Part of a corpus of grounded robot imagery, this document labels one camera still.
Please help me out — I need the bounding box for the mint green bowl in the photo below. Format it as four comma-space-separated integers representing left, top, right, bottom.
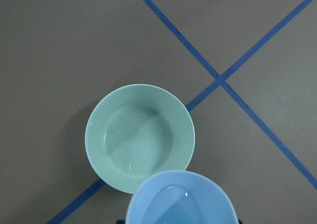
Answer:
85, 84, 195, 194

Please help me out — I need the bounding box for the light blue plastic cup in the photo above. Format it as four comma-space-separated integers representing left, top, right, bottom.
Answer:
125, 170, 239, 224

